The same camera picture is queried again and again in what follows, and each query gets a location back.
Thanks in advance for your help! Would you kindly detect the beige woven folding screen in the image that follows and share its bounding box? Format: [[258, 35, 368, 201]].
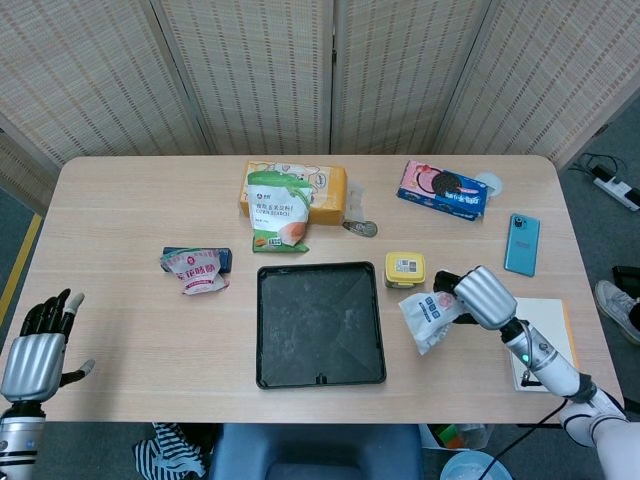
[[0, 0, 640, 214]]

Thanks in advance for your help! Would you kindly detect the correction tape dispenser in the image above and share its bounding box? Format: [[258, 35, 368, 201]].
[[342, 218, 379, 238]]

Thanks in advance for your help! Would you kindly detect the green white corn starch bag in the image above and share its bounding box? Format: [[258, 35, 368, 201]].
[[246, 169, 312, 255]]

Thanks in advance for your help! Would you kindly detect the blue chair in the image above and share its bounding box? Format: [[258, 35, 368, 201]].
[[207, 423, 425, 480]]

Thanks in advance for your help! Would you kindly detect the white round lid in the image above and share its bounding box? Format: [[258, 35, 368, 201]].
[[473, 171, 505, 197]]

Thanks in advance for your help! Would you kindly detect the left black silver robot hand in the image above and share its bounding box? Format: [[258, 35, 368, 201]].
[[0, 288, 96, 404]]

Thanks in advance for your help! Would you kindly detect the pink blue cookie box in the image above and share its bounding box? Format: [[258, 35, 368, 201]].
[[396, 159, 489, 222]]

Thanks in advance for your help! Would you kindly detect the teal smartphone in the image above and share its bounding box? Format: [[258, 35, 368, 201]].
[[503, 212, 542, 278]]

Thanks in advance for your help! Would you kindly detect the white sneaker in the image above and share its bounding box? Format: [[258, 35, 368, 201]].
[[594, 279, 640, 345]]

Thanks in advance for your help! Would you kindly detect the black power cable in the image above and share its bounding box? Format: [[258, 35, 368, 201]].
[[569, 152, 629, 184]]

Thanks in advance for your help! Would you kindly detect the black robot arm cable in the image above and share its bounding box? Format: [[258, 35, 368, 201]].
[[480, 395, 571, 480]]

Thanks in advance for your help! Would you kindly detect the clear plastic wrapper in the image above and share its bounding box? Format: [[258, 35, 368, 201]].
[[348, 180, 366, 221]]

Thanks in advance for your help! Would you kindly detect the white notebook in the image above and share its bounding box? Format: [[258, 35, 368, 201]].
[[507, 297, 581, 393]]

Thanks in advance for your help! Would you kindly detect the yellow tissue pack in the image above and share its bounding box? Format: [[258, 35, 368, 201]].
[[237, 160, 349, 226]]

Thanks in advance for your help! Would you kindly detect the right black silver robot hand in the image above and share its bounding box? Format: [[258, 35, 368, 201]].
[[432, 264, 519, 331]]

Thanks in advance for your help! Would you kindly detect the clear bag with colourful cube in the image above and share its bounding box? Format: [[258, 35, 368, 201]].
[[418, 423, 494, 451]]

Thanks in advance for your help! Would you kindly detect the white power strip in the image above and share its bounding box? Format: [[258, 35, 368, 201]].
[[592, 174, 640, 212]]

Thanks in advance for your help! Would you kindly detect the black square plastic tray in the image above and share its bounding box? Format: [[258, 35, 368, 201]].
[[255, 260, 389, 390]]

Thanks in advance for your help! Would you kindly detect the black white striped cloth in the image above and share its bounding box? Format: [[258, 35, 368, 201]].
[[132, 422, 209, 479]]

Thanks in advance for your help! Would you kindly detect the black object on floor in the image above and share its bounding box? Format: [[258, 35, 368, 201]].
[[612, 266, 640, 296]]

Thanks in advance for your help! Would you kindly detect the light blue basin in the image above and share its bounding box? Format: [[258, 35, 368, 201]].
[[439, 449, 511, 480]]

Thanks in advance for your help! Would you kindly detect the yellow lidded container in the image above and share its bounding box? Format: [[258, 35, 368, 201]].
[[383, 251, 427, 290]]

